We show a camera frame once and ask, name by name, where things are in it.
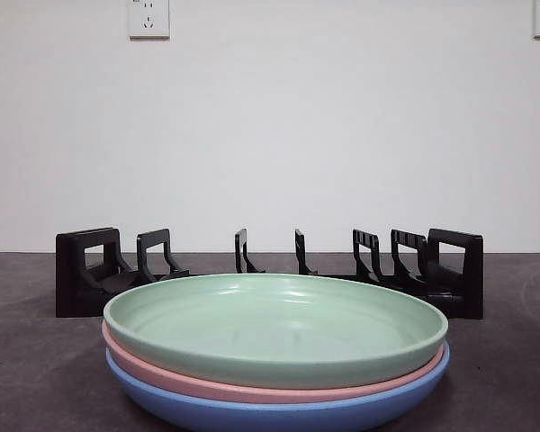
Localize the green round plate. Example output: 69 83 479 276
103 272 449 391

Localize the pink round plate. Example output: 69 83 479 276
100 320 447 405

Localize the blue round plate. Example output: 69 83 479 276
104 343 452 432

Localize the black plastic dish rack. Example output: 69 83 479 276
55 227 485 321

